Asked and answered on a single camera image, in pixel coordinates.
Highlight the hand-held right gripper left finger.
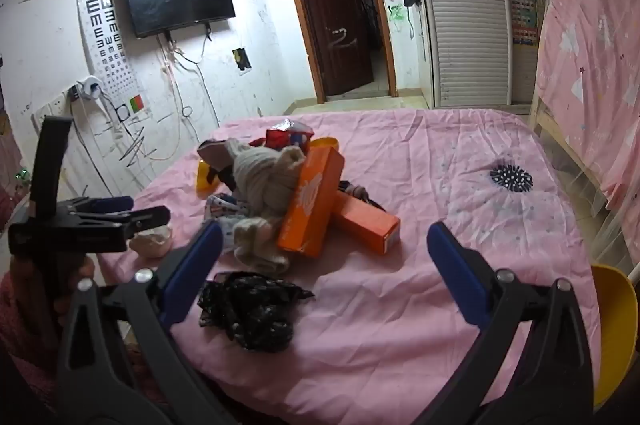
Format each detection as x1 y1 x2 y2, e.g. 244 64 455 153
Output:
57 221 236 425

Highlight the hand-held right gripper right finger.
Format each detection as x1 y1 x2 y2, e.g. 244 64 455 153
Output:
426 221 596 425

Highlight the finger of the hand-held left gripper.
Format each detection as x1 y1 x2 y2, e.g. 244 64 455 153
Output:
90 206 172 240
70 196 135 219

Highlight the black lace cloth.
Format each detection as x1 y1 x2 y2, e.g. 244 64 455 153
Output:
197 271 316 352

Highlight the long orange box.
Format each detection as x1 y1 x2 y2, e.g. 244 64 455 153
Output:
330 190 402 255

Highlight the cream knitted cloth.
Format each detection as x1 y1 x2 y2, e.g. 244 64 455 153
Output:
222 138 308 276

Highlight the large orange box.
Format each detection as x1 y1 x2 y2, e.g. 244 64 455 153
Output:
276 146 346 258

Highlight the yellow plastic bin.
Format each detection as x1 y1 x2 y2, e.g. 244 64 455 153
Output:
590 264 640 411

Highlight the person's left forearm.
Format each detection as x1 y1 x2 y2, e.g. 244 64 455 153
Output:
0 275 68 411

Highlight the person's left hand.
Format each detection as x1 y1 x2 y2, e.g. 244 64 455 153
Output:
5 252 97 306

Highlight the yellow plastic bowl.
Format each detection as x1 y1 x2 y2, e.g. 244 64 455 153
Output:
196 136 341 198

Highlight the pink printed blanket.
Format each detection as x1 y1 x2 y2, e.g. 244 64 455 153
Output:
97 108 608 425

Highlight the white patterned cloth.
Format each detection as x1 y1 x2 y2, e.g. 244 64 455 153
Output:
204 194 251 226

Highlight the grey pink cloth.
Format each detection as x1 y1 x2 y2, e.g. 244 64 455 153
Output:
197 139 236 171

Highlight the dark striped cloth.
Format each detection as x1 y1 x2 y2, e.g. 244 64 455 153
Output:
340 180 387 212

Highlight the white eye chart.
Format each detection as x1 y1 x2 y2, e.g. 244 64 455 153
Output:
76 0 151 116

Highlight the red snack packet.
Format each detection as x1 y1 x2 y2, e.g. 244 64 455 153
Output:
264 119 315 151

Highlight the white louvred wardrobe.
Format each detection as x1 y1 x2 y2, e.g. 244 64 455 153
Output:
402 0 551 108

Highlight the pink printed curtain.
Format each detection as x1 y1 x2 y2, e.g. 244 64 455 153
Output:
537 0 640 226

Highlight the dark brown door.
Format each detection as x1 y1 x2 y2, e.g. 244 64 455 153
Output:
292 0 375 97

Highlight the colourful grid poster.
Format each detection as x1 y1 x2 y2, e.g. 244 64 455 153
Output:
504 0 540 47

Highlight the white wall socket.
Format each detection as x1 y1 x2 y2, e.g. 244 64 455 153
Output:
32 94 68 131

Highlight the white hanging cable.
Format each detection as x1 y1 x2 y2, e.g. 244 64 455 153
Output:
159 32 221 161

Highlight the brown wooden door frame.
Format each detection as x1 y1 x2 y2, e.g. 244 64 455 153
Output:
278 0 398 103

